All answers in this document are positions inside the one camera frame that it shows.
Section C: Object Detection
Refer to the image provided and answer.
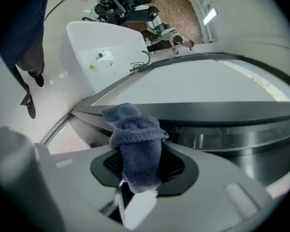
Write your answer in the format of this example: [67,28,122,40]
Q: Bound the white chair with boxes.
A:
[160,27,177,37]

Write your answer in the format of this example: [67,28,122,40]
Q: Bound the person's navy shirt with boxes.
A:
[0,0,53,70]

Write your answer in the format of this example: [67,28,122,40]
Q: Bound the black cable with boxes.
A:
[43,0,75,21]

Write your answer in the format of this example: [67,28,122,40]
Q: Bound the white sink basin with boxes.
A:
[60,20,152,94]

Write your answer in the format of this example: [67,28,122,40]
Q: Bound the person's dark trousers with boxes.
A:
[11,32,45,106]

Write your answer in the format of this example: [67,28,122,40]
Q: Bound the blue-grey knitted sock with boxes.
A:
[101,102,170,194]

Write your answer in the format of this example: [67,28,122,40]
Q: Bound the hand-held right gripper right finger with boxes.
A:
[135,143,278,232]

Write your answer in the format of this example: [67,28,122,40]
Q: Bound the black exercise machine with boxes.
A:
[82,0,160,30]

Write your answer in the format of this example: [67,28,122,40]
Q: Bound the black faucet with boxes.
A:
[129,50,151,75]

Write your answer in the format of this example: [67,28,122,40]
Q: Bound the ceiling light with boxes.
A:
[203,8,218,26]

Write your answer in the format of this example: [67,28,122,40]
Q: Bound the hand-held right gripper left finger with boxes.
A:
[34,143,127,232]

